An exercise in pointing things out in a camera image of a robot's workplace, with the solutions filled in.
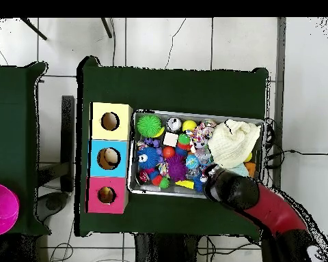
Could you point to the pale yellow cloth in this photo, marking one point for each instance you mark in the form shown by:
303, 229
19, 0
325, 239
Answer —
233, 143

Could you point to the mint green cloth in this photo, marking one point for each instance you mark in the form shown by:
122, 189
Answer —
240, 170

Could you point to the wooden box three holes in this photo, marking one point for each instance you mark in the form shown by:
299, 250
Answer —
108, 142

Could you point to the orange red ball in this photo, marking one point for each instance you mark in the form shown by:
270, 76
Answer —
168, 152

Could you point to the pale wooden cube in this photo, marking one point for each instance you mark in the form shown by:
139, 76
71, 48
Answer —
170, 139

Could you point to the dark blue spiky ball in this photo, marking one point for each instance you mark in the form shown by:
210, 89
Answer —
149, 158

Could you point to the small silver can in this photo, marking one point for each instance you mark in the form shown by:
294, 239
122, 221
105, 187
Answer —
174, 124

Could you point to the plain green spiky ball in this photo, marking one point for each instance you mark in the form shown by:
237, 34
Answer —
149, 125

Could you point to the purple spiky toy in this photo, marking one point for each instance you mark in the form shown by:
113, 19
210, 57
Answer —
176, 168

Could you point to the yellow ball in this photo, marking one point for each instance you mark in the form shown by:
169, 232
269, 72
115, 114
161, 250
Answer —
189, 125

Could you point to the blue globe ball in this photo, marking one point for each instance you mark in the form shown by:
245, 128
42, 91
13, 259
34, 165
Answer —
192, 161

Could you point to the colourful patterned cloth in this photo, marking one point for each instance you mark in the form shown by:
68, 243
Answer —
201, 134

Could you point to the orange plastic block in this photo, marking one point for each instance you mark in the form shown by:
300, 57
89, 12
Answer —
251, 168

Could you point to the black flat panel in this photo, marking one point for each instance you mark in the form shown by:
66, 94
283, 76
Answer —
68, 136

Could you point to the black tripod leg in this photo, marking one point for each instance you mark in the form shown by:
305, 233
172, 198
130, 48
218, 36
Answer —
33, 28
106, 27

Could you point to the dark green side table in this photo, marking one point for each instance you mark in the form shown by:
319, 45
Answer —
22, 136

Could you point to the magenta round disc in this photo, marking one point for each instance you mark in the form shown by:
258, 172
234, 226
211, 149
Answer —
3, 209

